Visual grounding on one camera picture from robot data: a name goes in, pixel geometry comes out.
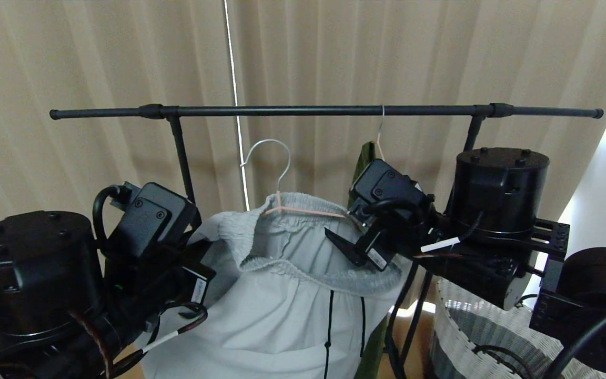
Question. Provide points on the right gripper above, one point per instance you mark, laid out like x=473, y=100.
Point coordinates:
x=408, y=231

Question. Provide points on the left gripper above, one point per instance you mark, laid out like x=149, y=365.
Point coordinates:
x=155, y=284

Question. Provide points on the pink clothes hanger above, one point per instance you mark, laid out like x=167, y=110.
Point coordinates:
x=308, y=212
x=379, y=139

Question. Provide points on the green long-sleeved shirt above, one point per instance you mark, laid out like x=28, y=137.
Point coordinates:
x=363, y=163

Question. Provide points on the pale blue-grey garment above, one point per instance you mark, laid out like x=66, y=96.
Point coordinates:
x=282, y=316

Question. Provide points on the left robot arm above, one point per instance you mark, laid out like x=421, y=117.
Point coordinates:
x=34, y=263

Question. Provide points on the white laundry basket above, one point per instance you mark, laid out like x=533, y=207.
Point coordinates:
x=466, y=326

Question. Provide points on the black clothes rack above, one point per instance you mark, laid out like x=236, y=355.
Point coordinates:
x=282, y=111

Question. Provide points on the beige curtain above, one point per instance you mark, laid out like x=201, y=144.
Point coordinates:
x=387, y=52

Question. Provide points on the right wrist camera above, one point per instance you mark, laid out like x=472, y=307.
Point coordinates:
x=387, y=184

